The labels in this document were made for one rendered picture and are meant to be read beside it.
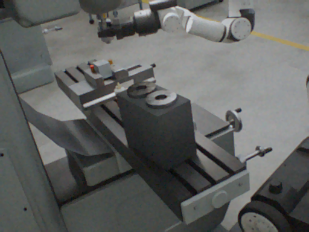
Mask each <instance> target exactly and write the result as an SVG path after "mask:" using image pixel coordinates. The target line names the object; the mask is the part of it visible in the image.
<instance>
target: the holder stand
mask: <svg viewBox="0 0 309 232"><path fill-rule="evenodd" d="M116 99H117V101H118V105H119V111H120V113H121V119H122V121H123V127H124V131H125V135H126V139H127V143H128V144H129V145H131V146H132V147H134V148H135V149H137V150H138V151H139V152H141V153H142V154H143V155H145V156H146V157H148V158H149V159H151V160H152V161H154V162H155V163H156V164H157V165H159V166H161V167H162V168H163V169H165V170H166V171H168V170H169V169H171V168H173V167H175V166H176V165H178V164H179V163H181V162H183V161H185V160H186V159H188V158H189V157H191V156H193V155H195V154H196V153H197V147H196V139H195V131H194V125H193V113H192V109H191V100H190V99H187V98H186V97H183V96H181V95H179V94H176V93H175V92H173V91H169V90H167V89H165V88H163V87H160V86H159V85H155V84H154V83H152V82H149V81H144V82H138V83H134V84H133V85H131V86H129V87H128V88H127V89H125V90H124V91H121V92H119V93H117V94H116Z"/></svg>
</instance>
